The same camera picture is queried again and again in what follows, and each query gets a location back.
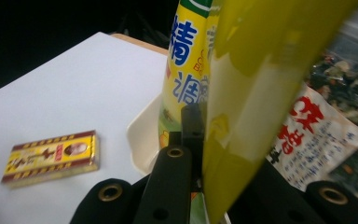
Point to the clear dried seaweed packet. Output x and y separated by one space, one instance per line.
317 133

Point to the small yellow red box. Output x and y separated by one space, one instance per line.
49 157

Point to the white table mat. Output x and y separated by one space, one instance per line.
74 93

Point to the white divided plastic container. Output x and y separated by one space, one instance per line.
143 137

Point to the yellow spouted pouch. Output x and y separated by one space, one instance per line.
245 93

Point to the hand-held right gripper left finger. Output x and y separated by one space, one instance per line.
167 186

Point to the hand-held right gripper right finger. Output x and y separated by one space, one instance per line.
270 202

